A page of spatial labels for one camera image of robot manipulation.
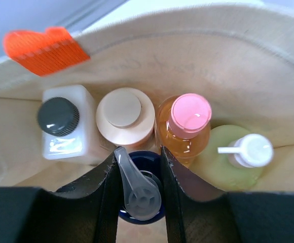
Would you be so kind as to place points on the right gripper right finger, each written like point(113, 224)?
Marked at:
point(189, 220)

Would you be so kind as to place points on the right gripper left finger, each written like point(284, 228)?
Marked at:
point(86, 209)

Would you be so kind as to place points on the blue orange pump bottle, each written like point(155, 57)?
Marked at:
point(142, 187)

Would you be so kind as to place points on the white bottle dark grey cap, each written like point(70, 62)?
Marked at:
point(69, 132)

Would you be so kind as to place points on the orange bottle pink cap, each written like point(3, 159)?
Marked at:
point(183, 126)

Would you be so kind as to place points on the beige round cap bottle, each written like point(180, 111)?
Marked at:
point(126, 117)

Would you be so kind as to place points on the beige canvas bag orange handles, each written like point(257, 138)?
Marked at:
point(239, 57)

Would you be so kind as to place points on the green pump bottle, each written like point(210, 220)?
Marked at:
point(233, 159)

